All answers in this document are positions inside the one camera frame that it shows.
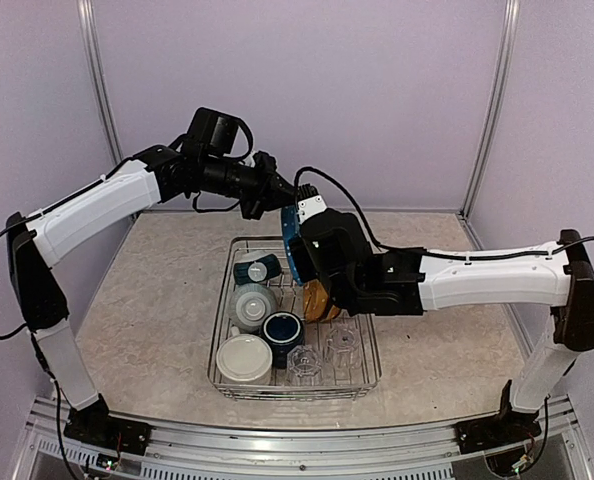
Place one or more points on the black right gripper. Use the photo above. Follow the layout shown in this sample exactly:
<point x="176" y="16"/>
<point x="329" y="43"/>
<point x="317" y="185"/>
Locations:
<point x="302" y="271"/>

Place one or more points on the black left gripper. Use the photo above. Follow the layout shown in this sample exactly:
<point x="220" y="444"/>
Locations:
<point x="270" y="193"/>

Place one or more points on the blue polka dot plate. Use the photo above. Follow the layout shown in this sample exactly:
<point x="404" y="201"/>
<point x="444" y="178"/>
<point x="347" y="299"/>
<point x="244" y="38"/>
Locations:
<point x="289" y="231"/>

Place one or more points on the yellow polka dot plate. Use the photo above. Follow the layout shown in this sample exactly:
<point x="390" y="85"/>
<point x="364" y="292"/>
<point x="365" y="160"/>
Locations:
<point x="333" y="313"/>
<point x="316" y="301"/>

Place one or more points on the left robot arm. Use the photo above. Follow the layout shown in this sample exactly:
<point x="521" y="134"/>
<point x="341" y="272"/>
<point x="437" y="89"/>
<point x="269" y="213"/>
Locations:
<point x="37" y="243"/>

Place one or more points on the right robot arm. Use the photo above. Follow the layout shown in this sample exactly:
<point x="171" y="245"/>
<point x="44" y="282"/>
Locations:
<point x="558" y="274"/>

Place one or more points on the teal white ceramic bowl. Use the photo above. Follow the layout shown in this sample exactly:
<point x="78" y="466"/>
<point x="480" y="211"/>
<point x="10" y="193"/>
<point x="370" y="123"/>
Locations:
<point x="256" y="267"/>

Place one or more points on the dark blue mug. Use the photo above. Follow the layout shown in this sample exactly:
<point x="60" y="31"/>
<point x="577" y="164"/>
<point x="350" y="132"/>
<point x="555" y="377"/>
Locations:
<point x="282" y="331"/>

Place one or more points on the clear glass right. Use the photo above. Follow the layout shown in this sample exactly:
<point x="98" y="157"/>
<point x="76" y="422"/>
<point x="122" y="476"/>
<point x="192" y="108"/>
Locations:
<point x="343" y="348"/>

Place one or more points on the clear glass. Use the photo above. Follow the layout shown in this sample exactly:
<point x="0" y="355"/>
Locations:
<point x="343" y="348"/>
<point x="304" y="366"/>

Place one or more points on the grey striped ceramic bowl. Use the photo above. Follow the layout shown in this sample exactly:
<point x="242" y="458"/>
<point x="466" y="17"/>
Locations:
<point x="250" y="305"/>

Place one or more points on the clear glass left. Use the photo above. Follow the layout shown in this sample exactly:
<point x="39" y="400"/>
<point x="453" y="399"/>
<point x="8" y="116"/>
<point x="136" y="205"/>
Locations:
<point x="304" y="366"/>

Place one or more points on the white ceramic mug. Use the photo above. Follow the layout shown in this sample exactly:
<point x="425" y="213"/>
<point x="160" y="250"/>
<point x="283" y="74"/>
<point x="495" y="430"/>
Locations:
<point x="244" y="359"/>

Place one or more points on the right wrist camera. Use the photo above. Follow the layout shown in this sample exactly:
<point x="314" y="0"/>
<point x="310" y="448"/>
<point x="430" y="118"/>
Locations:
<point x="308" y="203"/>

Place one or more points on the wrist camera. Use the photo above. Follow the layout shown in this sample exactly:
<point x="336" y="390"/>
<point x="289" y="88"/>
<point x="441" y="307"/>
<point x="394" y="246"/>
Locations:
<point x="308" y="203"/>
<point x="212" y="131"/>

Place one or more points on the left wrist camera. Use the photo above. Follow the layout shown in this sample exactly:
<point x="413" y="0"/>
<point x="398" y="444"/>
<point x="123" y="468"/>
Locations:
<point x="212" y="131"/>

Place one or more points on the metal wire dish rack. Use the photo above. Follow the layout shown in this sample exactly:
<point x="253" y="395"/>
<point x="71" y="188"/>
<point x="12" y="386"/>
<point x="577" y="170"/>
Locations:
<point x="336" y="383"/>

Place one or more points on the aluminium front rail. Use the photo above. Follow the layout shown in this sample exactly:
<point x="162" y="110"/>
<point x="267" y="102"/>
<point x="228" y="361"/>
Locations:
<point x="181" y="450"/>

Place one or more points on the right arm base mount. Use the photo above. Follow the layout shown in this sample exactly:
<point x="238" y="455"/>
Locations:
<point x="505" y="427"/>

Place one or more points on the left aluminium corner post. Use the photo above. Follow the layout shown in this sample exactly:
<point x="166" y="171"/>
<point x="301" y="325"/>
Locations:
<point x="91" y="44"/>

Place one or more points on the aluminium corner post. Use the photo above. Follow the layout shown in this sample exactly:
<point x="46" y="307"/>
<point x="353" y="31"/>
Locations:
<point x="494" y="107"/>
<point x="91" y="44"/>

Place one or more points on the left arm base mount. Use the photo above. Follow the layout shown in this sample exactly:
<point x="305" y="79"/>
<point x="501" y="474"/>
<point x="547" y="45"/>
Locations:
<point x="95" y="425"/>

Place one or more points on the right aluminium corner post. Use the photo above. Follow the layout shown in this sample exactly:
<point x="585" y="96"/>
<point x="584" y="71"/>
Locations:
<point x="494" y="107"/>

